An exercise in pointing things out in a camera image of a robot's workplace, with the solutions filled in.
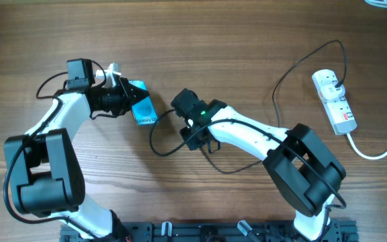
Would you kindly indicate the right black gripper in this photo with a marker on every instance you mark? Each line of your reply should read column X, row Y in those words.
column 193, row 144

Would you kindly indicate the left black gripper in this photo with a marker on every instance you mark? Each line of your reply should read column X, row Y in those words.
column 126, row 90

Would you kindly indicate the blue Galaxy smartphone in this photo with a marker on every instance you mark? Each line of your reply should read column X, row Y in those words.
column 144, row 112

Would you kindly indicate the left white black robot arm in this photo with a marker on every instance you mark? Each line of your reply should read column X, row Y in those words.
column 44, row 181

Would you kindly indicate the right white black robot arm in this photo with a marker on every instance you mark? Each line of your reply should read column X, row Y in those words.
column 303, row 169

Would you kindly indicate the white charger plug adapter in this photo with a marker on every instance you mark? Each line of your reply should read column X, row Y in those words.
column 329, row 93

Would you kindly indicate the white power strip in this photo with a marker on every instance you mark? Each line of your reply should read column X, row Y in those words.
column 338, row 111

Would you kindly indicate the black mounting rail base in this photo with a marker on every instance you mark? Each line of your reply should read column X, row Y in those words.
column 274, row 230

